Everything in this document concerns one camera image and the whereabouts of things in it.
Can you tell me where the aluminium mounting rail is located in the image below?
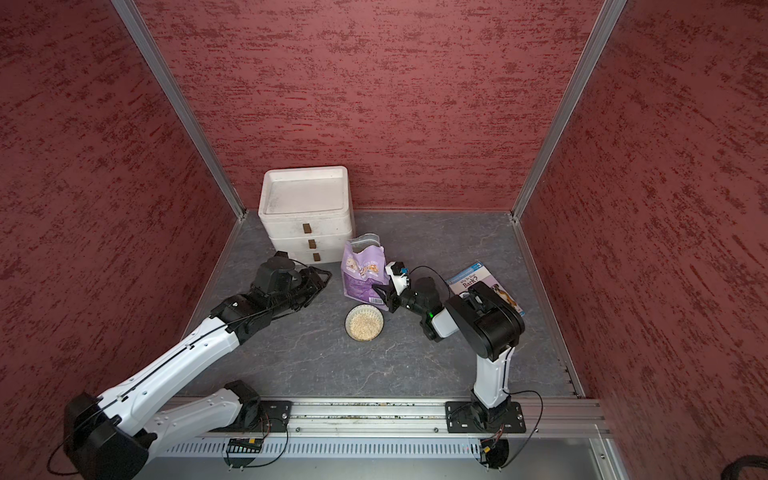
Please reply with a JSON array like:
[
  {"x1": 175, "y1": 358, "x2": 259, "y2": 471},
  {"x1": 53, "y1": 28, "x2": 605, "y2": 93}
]
[{"x1": 122, "y1": 395, "x2": 613, "y2": 438}]

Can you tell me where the corner aluminium post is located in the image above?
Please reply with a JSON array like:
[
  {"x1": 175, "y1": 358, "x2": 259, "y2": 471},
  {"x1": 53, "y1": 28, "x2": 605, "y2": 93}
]
[
  {"x1": 111, "y1": 0, "x2": 247, "y2": 221},
  {"x1": 511, "y1": 0, "x2": 627, "y2": 223}
]

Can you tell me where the black cable bottom right corner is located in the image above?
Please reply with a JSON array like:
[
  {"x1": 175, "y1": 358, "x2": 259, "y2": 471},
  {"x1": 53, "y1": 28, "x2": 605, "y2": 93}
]
[{"x1": 719, "y1": 454, "x2": 768, "y2": 480}]

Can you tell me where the perforated cable duct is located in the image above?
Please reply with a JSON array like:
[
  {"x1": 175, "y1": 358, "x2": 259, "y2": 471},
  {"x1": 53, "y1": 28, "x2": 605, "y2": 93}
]
[{"x1": 163, "y1": 436, "x2": 480, "y2": 461}]

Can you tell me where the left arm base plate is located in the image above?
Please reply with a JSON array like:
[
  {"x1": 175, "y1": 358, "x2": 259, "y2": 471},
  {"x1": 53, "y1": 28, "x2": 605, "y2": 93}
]
[{"x1": 225, "y1": 400, "x2": 293, "y2": 435}]

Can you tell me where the left controller board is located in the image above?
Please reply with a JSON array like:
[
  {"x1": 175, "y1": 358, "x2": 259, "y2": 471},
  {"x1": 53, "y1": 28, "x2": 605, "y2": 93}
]
[{"x1": 226, "y1": 438, "x2": 264, "y2": 455}]

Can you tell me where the left corner aluminium post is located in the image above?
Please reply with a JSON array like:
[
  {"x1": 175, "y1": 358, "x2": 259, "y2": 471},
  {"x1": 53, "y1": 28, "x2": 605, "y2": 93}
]
[{"x1": 111, "y1": 0, "x2": 247, "y2": 221}]

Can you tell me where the dog book Why Dogs Bark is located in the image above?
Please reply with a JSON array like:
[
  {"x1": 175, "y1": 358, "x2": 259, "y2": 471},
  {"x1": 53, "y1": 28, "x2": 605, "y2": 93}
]
[{"x1": 447, "y1": 262, "x2": 525, "y2": 317}]

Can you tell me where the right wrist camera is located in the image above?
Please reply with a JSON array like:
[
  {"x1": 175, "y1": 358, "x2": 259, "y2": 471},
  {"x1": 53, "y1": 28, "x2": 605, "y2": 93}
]
[{"x1": 385, "y1": 261, "x2": 410, "y2": 295}]

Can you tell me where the purple oats bag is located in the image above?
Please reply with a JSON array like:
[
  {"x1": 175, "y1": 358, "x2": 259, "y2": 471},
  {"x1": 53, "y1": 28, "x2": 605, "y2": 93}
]
[{"x1": 341, "y1": 233, "x2": 389, "y2": 310}]

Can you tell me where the right corner aluminium post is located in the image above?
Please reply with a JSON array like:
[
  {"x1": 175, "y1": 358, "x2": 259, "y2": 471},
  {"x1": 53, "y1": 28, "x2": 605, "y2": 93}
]
[{"x1": 511, "y1": 0, "x2": 627, "y2": 223}]

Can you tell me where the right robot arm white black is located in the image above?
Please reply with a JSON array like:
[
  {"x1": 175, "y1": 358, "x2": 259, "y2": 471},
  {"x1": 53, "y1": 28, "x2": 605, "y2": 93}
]
[{"x1": 372, "y1": 274, "x2": 525, "y2": 429}]

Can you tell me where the right controller board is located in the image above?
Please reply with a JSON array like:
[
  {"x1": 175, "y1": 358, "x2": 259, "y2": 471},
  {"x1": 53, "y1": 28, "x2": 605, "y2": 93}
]
[{"x1": 477, "y1": 438, "x2": 510, "y2": 470}]

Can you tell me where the green patterned breakfast bowl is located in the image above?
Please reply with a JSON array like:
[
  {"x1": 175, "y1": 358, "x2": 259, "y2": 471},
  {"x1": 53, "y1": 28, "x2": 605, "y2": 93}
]
[{"x1": 344, "y1": 305, "x2": 384, "y2": 342}]

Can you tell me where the controller board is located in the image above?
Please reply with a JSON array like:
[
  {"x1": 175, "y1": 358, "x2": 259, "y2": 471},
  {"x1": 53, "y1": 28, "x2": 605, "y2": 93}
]
[
  {"x1": 477, "y1": 438, "x2": 510, "y2": 470},
  {"x1": 226, "y1": 438, "x2": 264, "y2": 455}
]

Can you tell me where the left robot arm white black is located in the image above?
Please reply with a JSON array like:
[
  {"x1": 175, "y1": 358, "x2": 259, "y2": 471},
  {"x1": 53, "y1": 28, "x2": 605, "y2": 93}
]
[{"x1": 58, "y1": 251, "x2": 332, "y2": 479}]

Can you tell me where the white three-drawer storage box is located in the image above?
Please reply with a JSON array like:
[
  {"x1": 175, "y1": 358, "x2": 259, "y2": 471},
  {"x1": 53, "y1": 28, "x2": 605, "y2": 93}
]
[{"x1": 258, "y1": 166, "x2": 355, "y2": 264}]

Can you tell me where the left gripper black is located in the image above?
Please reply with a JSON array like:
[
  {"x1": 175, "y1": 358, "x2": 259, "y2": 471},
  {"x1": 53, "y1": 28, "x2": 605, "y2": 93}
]
[{"x1": 269, "y1": 265, "x2": 333, "y2": 315}]

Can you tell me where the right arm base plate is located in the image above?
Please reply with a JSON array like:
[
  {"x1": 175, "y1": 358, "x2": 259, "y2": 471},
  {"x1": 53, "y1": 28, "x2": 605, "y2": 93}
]
[{"x1": 444, "y1": 400, "x2": 526, "y2": 434}]

